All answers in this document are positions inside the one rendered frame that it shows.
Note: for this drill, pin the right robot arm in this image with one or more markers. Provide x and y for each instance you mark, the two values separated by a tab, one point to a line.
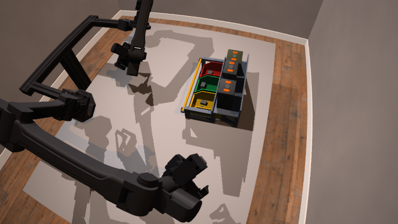
134	193

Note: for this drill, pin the dark grey shelf rack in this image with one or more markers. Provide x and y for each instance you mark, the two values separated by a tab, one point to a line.
230	116

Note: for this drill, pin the green open bin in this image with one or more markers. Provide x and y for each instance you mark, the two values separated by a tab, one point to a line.
211	84

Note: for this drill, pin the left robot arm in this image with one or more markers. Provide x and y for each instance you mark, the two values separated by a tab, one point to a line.
135	55

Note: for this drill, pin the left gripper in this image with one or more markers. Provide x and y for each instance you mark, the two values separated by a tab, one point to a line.
119	63

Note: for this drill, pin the red bin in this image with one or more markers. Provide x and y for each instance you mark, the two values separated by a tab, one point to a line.
214	67

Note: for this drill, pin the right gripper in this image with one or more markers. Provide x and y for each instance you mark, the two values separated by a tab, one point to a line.
195	191

